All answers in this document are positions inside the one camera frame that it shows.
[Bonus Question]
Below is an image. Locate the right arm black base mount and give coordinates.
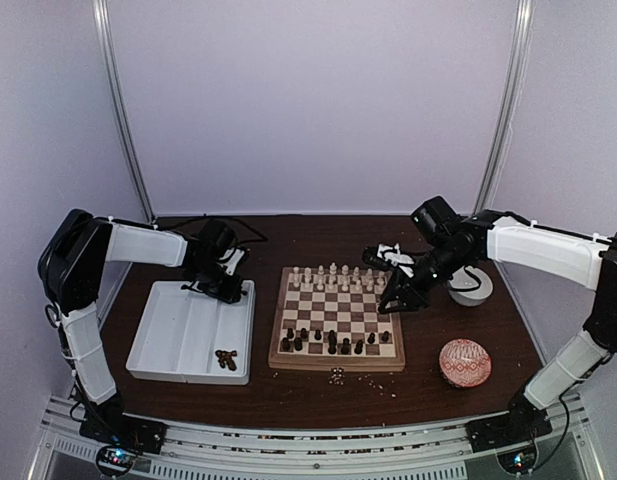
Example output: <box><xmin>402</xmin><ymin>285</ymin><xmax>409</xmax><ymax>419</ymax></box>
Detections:
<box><xmin>465</xmin><ymin>413</ymin><xmax>553</xmax><ymax>453</ymax></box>

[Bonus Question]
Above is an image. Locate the right wrist camera with cable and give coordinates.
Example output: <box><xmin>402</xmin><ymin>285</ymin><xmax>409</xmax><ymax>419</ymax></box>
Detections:
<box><xmin>362</xmin><ymin>243</ymin><xmax>415</xmax><ymax>271</ymax></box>

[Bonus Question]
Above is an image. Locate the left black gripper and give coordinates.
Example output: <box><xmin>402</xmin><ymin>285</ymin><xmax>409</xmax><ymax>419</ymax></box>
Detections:
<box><xmin>188</xmin><ymin>260</ymin><xmax>244</xmax><ymax>304</ymax></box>

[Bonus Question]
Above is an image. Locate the white chess pieces group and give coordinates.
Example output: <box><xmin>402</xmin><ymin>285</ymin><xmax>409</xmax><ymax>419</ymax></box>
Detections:
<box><xmin>284</xmin><ymin>263</ymin><xmax>389</xmax><ymax>294</ymax></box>

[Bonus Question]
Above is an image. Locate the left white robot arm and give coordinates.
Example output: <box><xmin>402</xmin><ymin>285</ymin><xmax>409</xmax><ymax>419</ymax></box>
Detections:
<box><xmin>37</xmin><ymin>209</ymin><xmax>249</xmax><ymax>444</ymax></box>

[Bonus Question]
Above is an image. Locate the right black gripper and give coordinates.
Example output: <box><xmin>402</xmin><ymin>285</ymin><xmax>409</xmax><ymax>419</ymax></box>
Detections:
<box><xmin>378</xmin><ymin>242</ymin><xmax>472</xmax><ymax>314</ymax></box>

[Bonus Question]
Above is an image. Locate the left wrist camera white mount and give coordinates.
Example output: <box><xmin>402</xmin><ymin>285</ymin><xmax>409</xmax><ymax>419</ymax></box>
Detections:
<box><xmin>218</xmin><ymin>247</ymin><xmax>249</xmax><ymax>276</ymax></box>

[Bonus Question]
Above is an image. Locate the red patterned bowl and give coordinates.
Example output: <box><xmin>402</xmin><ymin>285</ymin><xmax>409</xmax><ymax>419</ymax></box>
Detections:
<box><xmin>438</xmin><ymin>339</ymin><xmax>492</xmax><ymax>388</ymax></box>

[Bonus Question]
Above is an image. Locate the right aluminium corner post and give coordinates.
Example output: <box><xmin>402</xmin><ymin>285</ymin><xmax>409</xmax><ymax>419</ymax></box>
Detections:
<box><xmin>473</xmin><ymin>0</ymin><xmax>535</xmax><ymax>213</ymax></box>

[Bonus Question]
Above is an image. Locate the dark chess piece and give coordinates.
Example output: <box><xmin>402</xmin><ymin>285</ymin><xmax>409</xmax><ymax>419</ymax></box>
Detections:
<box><xmin>354</xmin><ymin>339</ymin><xmax>365</xmax><ymax>355</ymax></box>
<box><xmin>328</xmin><ymin>330</ymin><xmax>338</xmax><ymax>355</ymax></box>

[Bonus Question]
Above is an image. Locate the aluminium front rail frame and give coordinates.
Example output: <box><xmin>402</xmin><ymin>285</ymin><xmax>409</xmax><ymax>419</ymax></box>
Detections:
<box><xmin>37</xmin><ymin>391</ymin><xmax>589</xmax><ymax>480</ymax></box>

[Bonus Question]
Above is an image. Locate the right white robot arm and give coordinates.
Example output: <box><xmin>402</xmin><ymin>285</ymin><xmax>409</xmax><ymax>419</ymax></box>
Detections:
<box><xmin>363</xmin><ymin>196</ymin><xmax>617</xmax><ymax>442</ymax></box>

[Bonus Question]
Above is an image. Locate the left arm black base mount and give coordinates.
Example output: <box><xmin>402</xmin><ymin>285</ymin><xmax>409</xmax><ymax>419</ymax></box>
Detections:
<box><xmin>79</xmin><ymin>414</ymin><xmax>167</xmax><ymax>454</ymax></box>

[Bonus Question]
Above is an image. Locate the dark chess piece corner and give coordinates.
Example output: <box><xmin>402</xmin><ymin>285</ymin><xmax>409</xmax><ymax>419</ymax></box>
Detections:
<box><xmin>281</xmin><ymin>337</ymin><xmax>291</xmax><ymax>352</ymax></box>

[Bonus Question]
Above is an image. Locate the dark chess pieces lower pile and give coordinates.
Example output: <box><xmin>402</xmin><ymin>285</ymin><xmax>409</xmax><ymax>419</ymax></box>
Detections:
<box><xmin>215</xmin><ymin>350</ymin><xmax>238</xmax><ymax>371</ymax></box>

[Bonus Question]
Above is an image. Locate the wooden chess board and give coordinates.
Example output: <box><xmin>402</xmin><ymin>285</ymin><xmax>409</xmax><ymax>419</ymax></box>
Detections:
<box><xmin>268</xmin><ymin>267</ymin><xmax>406</xmax><ymax>373</ymax></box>

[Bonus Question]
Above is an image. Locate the aluminium corner post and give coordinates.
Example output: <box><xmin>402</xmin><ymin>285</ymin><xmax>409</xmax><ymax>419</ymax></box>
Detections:
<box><xmin>92</xmin><ymin>0</ymin><xmax>156</xmax><ymax>223</ymax></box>
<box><xmin>473</xmin><ymin>0</ymin><xmax>535</xmax><ymax>213</ymax></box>

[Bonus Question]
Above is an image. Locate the left aluminium corner post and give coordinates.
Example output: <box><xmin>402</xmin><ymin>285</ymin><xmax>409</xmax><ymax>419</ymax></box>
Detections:
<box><xmin>92</xmin><ymin>0</ymin><xmax>156</xmax><ymax>223</ymax></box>

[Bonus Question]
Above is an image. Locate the white plastic divided tray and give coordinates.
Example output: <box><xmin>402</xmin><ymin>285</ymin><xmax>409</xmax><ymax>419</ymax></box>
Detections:
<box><xmin>126</xmin><ymin>280</ymin><xmax>256</xmax><ymax>386</ymax></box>

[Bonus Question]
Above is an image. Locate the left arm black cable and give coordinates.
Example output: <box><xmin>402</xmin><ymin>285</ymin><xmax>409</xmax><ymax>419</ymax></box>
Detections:
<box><xmin>157</xmin><ymin>217</ymin><xmax>269</xmax><ymax>251</ymax></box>

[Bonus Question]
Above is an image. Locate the white ceramic bowl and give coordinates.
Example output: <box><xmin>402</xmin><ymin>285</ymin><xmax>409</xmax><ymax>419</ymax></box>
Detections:
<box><xmin>447</xmin><ymin>266</ymin><xmax>494</xmax><ymax>307</ymax></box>

